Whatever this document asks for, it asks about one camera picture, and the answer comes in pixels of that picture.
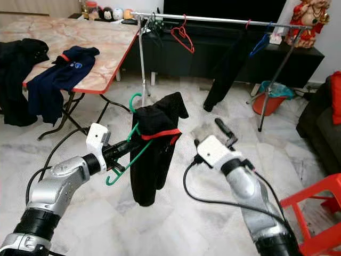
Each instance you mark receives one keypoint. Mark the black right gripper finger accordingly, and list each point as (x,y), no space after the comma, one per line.
(224,128)

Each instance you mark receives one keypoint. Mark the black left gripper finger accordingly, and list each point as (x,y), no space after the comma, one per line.
(130,146)

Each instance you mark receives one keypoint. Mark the green clothes hanger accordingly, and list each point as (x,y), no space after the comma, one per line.
(136,154)

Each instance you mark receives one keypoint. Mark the black shirt red collar band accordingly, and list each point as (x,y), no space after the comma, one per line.
(154,165)

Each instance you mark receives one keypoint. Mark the red plastic clothes hanger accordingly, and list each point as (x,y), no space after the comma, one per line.
(248,24)
(186,44)

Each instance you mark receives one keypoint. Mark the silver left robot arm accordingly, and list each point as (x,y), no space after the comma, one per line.
(53,186)

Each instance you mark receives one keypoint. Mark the blue clothes hanger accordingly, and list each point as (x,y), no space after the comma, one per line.
(260,44)

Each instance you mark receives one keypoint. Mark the black clothes hanger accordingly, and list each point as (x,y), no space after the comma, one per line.
(154,25)

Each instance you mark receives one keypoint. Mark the orange bin teal liner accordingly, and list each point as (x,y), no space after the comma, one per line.
(269,101)

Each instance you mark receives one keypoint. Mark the black shirt yellow logo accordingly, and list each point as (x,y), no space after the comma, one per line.
(226,69)

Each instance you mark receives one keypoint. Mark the black television console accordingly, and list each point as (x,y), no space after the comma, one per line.
(170,64)

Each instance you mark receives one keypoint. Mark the dark brown fabric sofa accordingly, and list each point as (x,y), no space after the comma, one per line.
(322,138)

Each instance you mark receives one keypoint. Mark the navy blue shirt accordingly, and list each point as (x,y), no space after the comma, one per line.
(56,82)

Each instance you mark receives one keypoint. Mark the red plastic stool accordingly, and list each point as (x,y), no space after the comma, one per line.
(319,189)

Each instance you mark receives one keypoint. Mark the pink white tissue box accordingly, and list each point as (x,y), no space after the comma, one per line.
(276,37)

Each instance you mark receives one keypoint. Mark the silver metal clothes rack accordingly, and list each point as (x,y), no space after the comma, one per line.
(213,20)

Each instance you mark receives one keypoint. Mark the pink marble folding table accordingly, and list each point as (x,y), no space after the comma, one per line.
(85,45)

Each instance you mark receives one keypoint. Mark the red cushion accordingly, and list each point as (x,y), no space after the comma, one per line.
(335,98)

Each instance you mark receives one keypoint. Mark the black flat television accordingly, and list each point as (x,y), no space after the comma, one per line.
(224,8)

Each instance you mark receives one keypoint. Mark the black garment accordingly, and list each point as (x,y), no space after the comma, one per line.
(18,77)

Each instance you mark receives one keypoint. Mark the orange red plush ball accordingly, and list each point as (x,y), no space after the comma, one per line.
(128,14)

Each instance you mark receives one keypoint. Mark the white blue plush ball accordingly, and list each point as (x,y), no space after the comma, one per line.
(118,14)

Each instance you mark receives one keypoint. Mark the black mouse plush ball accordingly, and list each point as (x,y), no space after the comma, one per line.
(106,13)

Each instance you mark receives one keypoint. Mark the red deity figurine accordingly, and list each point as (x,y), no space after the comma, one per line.
(308,21)

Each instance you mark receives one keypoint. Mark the glass jar red lid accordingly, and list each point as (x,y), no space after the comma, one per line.
(91,10)

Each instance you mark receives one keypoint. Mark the gold blue trophy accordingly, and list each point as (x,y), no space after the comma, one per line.
(83,9)

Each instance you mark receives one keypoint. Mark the light wooden cabinet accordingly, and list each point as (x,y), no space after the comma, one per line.
(32,6)

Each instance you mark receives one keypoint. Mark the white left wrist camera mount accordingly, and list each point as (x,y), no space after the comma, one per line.
(98,137)

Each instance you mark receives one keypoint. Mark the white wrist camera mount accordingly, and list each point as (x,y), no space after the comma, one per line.
(98,137)
(213,150)

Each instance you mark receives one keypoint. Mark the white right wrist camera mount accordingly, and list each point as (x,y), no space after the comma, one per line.
(213,150)

